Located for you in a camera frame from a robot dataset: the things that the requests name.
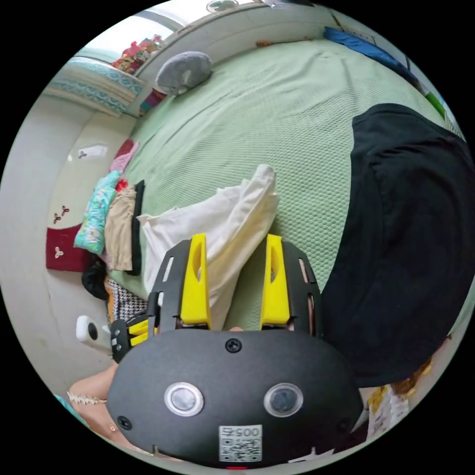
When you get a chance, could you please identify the white and yellow bag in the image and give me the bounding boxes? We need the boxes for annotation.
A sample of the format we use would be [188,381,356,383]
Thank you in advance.
[362,384,413,442]

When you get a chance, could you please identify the grey plush cushion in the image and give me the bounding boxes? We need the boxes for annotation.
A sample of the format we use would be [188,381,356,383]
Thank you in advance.
[154,51,213,96]

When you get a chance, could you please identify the pile of clothes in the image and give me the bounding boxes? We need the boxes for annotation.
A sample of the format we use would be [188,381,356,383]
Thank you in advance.
[73,139,150,324]

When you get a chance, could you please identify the blue blanket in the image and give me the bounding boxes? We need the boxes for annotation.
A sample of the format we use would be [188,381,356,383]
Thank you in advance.
[323,26,420,83]

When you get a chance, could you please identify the person's left forearm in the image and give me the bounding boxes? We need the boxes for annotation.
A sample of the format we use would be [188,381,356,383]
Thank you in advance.
[70,397,153,456]

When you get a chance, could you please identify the white short sleeve shirt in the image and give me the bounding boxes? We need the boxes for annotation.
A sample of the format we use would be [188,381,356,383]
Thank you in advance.
[136,164,281,331]

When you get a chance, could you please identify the person's left hand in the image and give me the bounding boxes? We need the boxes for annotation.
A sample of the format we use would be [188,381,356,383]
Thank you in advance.
[68,363,119,404]

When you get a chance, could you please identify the black garment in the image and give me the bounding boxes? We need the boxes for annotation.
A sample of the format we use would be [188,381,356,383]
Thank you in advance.
[321,103,475,389]

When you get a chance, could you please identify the bed with green quilt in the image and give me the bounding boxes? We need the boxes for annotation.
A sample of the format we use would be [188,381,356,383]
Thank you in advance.
[107,37,467,340]

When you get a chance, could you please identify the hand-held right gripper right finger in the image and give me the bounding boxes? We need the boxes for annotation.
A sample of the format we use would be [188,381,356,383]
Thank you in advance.
[260,234,289,325]

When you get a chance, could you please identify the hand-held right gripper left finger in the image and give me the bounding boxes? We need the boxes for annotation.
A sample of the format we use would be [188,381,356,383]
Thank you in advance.
[180,233,212,330]

